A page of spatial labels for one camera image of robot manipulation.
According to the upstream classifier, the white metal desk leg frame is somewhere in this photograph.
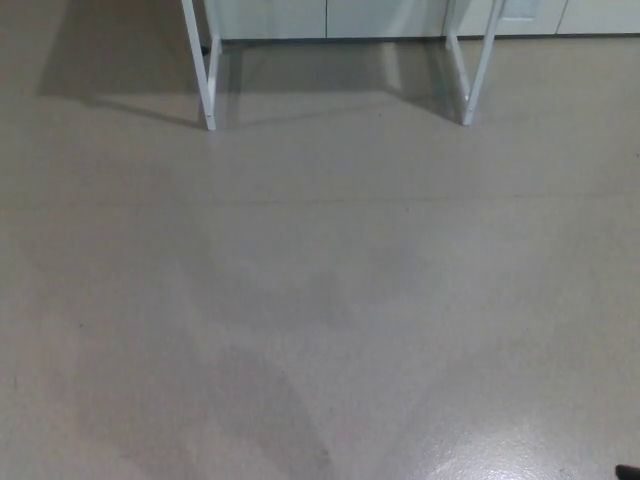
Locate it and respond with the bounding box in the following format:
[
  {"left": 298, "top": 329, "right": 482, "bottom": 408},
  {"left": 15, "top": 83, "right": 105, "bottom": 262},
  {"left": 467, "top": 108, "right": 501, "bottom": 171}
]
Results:
[
  {"left": 180, "top": 0, "right": 224, "bottom": 132},
  {"left": 445, "top": 0, "right": 504, "bottom": 127}
]

